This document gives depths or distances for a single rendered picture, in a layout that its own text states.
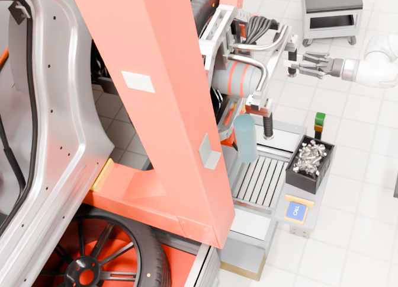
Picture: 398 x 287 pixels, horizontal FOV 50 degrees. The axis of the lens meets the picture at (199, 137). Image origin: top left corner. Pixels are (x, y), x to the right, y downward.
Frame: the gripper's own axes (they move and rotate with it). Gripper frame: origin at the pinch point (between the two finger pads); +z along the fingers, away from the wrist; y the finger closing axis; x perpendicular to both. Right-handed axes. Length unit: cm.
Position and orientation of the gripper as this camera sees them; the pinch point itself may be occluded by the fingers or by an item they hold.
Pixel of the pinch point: (292, 60)
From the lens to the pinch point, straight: 185.6
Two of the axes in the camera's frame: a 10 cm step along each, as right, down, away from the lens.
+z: -9.1, -2.2, 3.4
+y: 3.8, -7.9, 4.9
